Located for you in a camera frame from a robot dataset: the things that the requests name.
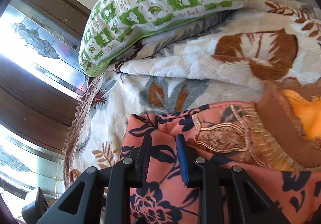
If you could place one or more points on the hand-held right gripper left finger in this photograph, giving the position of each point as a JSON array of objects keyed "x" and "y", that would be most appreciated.
[{"x": 146, "y": 155}]

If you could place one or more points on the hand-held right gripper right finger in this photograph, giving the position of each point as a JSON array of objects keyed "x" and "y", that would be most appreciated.
[{"x": 181, "y": 161}]

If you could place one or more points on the orange floral print garment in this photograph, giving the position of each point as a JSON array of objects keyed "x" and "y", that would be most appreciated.
[{"x": 170, "y": 204}]

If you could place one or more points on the stained glass door panel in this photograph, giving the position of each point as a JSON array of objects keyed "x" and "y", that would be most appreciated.
[
  {"x": 37, "y": 38},
  {"x": 22, "y": 163}
]

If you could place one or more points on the brown lace-trimmed bedsheet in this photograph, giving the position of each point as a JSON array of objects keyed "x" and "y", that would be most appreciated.
[{"x": 75, "y": 123}]

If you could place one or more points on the leaf print fleece blanket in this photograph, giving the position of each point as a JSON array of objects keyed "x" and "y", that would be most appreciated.
[{"x": 200, "y": 63}]

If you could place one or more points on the brown orange knitted cloth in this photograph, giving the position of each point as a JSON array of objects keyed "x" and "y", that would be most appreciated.
[{"x": 278, "y": 123}]

